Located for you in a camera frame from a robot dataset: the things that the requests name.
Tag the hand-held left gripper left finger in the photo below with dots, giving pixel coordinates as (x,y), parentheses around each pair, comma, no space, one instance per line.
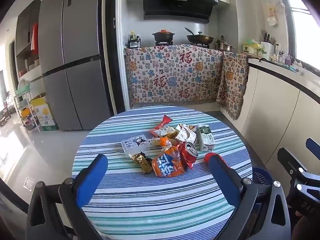
(91,181)

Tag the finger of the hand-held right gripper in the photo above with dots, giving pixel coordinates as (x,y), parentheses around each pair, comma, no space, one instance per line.
(290,161)
(313,146)

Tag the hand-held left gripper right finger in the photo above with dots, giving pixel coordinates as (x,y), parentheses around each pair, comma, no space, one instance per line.
(223,180)

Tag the blue plastic mesh basket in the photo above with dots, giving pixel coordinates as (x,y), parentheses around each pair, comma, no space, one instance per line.
(261,177)

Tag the crushed red soda can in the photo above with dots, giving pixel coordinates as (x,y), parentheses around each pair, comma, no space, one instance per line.
(188,152)

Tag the green white milk carton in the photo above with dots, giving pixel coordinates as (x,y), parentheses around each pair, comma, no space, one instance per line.
(205,137)

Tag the gold foil wrapper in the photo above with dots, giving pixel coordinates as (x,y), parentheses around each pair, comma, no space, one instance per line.
(142,161)

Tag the floral print paper box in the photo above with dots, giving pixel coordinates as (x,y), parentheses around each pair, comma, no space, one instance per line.
(186,136)

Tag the large orange snack bag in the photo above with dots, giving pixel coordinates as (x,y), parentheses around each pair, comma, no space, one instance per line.
(166,165)

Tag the crinkled white foil wrapper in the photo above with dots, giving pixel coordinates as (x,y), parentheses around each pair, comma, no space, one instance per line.
(182,127)

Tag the small orange snack packet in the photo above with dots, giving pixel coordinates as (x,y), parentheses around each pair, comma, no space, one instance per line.
(165,142)

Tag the white yellow snack packet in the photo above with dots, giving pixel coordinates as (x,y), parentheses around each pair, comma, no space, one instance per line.
(163,131)

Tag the red snack wrapper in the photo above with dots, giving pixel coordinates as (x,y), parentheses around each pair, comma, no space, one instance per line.
(165,121)

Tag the person's right hand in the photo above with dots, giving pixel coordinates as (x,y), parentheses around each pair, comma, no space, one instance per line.
(298,213)

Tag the white base cabinet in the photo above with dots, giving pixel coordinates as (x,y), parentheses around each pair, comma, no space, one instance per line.
(275,110)

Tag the blue striped tablecloth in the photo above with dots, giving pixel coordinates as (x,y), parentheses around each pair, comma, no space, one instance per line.
(150,200)

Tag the floor drain cover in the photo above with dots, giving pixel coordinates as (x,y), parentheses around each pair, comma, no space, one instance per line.
(28,183)

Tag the yellow cardboard box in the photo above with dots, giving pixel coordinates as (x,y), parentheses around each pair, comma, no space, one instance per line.
(43,112)

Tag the row of small bottles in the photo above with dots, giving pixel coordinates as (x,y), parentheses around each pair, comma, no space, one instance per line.
(287,61)

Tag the narrow printed blanket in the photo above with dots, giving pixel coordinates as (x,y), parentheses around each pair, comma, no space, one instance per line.
(232,85)

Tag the storage rack with basins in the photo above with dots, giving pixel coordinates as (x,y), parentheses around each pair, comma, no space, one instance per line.
(23,105)

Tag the grey refrigerator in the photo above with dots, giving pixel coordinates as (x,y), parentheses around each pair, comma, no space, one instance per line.
(75,80)

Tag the white knife holder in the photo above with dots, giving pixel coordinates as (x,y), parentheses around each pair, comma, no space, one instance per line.
(267,48)

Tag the large printed blanket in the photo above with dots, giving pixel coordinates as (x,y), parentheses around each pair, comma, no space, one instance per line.
(170,80)

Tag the yellow green bag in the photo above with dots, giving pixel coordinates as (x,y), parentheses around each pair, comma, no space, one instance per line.
(252,47)

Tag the window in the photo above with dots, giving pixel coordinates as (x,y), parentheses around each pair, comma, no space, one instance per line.
(305,30)

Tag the steel cooking pot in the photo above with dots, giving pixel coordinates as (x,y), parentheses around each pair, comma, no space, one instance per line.
(223,46)

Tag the black gas stove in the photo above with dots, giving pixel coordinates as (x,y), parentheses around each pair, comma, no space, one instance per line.
(182,44)

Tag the dark wok with lid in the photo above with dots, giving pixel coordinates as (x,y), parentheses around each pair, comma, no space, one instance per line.
(200,38)

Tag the spice bottle rack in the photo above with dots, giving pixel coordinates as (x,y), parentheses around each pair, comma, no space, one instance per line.
(133,42)

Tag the red hanging bag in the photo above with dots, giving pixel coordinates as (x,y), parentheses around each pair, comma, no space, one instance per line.
(35,36)

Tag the black clay pot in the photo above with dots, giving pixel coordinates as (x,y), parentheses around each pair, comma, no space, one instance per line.
(163,36)

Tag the black range hood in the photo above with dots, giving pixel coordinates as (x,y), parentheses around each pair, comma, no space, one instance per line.
(175,7)

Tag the wall hanging decoration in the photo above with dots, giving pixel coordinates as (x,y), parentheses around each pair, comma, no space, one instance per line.
(271,13)

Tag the brown wall shelf cabinet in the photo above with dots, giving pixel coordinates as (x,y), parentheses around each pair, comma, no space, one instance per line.
(23,35)

